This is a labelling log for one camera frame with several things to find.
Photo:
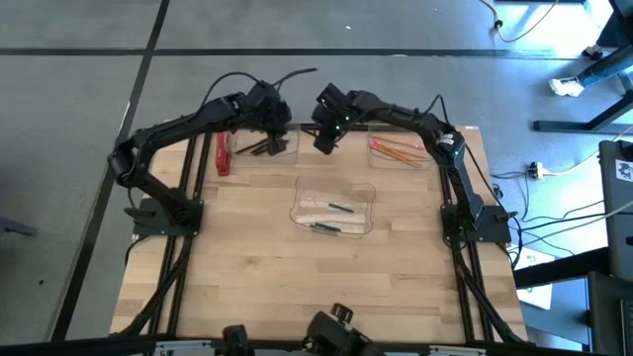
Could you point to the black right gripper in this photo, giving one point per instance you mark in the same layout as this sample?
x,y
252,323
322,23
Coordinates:
x,y
334,111

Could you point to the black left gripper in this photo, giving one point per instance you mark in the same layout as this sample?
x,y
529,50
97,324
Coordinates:
x,y
269,111

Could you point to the silver metal bracket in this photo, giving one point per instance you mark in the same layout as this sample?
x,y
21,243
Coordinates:
x,y
183,346
457,351

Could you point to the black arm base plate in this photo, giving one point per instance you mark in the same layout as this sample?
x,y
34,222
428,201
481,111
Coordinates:
x,y
497,230
148,225

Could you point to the black aluminium frame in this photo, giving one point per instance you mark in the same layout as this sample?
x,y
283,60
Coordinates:
x,y
277,348

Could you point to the clear plastic bin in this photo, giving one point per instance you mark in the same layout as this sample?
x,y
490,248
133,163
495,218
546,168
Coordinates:
x,y
381,163
294,158
331,193

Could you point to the grey cabinet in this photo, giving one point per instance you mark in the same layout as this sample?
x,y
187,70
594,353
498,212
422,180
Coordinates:
x,y
618,222

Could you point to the red stapler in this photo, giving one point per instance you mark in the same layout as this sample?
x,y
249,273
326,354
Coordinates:
x,y
222,153

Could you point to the dark cabinet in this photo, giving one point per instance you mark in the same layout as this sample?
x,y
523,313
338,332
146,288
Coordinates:
x,y
608,316

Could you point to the black desk leg frame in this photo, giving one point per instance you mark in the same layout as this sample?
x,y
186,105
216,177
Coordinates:
x,y
569,126

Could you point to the white paper sheet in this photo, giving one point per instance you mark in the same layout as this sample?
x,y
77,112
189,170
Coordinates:
x,y
536,296

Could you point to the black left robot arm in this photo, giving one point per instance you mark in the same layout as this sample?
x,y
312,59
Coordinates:
x,y
163,131

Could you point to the black beam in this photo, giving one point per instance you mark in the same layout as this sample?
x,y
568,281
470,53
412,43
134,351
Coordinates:
x,y
559,269

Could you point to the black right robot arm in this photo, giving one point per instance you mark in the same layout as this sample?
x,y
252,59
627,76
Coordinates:
x,y
465,178

